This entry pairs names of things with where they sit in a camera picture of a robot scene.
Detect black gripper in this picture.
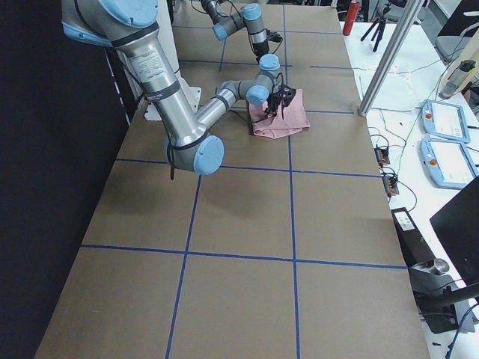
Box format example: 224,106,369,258
264,85,296,117
251,31,282,64

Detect pink printed t-shirt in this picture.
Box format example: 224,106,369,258
248,89,311,139

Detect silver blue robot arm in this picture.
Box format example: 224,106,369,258
61,0,296,175
201,0,283,61

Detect red cylinder bottle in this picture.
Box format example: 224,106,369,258
342,0,360,36

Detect upper orange circuit board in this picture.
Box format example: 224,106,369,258
374,145,391,168

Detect orange circuit board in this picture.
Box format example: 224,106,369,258
374,145,391,168
382,172,399,198

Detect lower orange circuit board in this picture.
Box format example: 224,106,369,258
382,172,399,198

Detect upper teach pendant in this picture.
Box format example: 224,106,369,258
419,99,471,144

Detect teach pendant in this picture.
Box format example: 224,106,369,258
419,99,471,144
419,137,478,190

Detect clear water bottle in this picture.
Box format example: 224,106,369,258
439,60,476,99

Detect lower teach pendant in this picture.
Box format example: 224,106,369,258
419,137,478,190

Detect black power box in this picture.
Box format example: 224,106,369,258
391,207,436,267

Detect black curtain backdrop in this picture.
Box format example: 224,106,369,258
1,1,137,358

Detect black monitor corner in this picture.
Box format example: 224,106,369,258
430,179,478,284

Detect black camera tripod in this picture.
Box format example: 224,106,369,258
360,2,391,52

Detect aluminium frame post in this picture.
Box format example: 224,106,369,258
358,1,429,117

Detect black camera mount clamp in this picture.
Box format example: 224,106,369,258
408,261,478,334

